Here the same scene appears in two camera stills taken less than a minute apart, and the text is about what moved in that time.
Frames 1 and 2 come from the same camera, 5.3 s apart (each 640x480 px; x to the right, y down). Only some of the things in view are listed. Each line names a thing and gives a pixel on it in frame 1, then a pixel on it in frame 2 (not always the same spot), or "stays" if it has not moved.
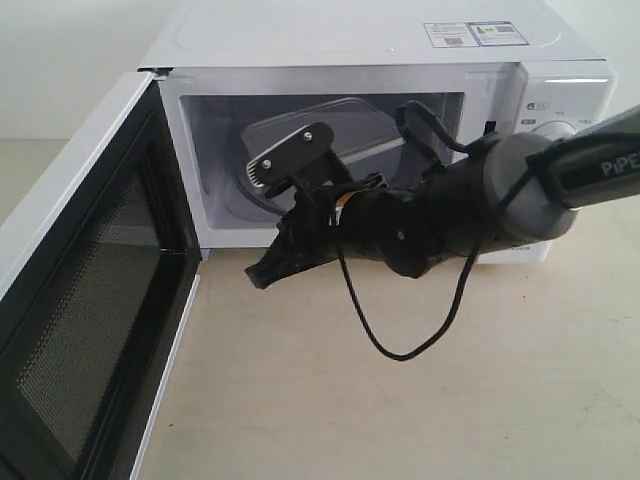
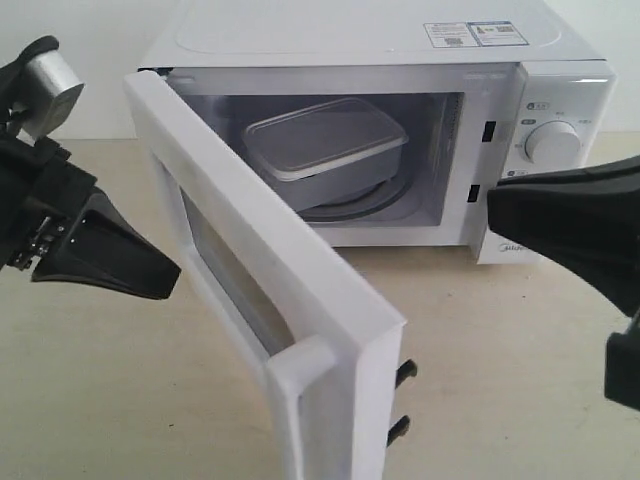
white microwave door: x=99 y=269 to x=330 y=359
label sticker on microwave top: x=473 y=34 stays
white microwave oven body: x=238 y=72 stays
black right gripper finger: x=293 y=249 to x=589 y=214
